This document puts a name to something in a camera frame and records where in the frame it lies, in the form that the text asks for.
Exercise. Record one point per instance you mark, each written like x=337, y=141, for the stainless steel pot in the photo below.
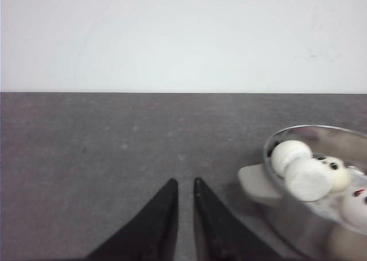
x=315, y=229

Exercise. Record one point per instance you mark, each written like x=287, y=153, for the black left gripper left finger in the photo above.
x=150, y=235

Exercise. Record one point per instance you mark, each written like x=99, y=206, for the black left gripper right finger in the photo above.
x=219, y=235

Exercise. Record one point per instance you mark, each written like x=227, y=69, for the panda bun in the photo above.
x=287, y=152
x=308, y=179
x=354, y=207
x=340, y=174

